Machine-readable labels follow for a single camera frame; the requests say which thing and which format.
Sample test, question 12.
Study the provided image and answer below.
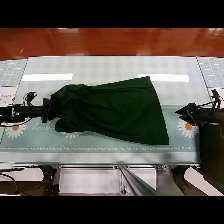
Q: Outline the silver frame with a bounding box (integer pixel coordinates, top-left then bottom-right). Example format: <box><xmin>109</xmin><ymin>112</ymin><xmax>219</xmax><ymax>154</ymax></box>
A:
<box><xmin>0</xmin><ymin>162</ymin><xmax>224</xmax><ymax>197</ymax></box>

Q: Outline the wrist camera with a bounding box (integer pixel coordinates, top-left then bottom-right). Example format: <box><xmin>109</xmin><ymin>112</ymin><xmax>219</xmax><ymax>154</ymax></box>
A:
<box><xmin>23</xmin><ymin>91</ymin><xmax>38</xmax><ymax>105</ymax></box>
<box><xmin>209</xmin><ymin>88</ymin><xmax>223</xmax><ymax>110</ymax></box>

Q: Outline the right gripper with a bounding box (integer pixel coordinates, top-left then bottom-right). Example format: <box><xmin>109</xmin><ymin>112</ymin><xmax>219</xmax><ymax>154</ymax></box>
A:
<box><xmin>174</xmin><ymin>102</ymin><xmax>205</xmax><ymax>126</ymax></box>

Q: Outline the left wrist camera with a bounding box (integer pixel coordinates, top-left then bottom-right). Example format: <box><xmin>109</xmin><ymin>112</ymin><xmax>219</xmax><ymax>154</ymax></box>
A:
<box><xmin>23</xmin><ymin>91</ymin><xmax>38</xmax><ymax>105</ymax></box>

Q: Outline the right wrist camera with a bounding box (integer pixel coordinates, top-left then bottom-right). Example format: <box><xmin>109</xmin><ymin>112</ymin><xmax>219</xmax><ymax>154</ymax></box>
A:
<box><xmin>209</xmin><ymin>88</ymin><xmax>223</xmax><ymax>110</ymax></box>

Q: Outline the black cable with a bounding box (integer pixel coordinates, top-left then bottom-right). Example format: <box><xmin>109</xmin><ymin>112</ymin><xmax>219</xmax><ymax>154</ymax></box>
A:
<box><xmin>0</xmin><ymin>167</ymin><xmax>26</xmax><ymax>196</ymax></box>

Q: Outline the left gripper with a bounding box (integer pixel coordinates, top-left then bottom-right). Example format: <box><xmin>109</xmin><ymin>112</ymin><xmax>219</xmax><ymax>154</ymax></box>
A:
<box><xmin>41</xmin><ymin>97</ymin><xmax>53</xmax><ymax>122</ymax></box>

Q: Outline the dark green garment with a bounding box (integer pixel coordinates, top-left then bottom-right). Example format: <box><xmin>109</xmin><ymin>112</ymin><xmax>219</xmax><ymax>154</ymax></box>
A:
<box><xmin>49</xmin><ymin>75</ymin><xmax>170</xmax><ymax>146</ymax></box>

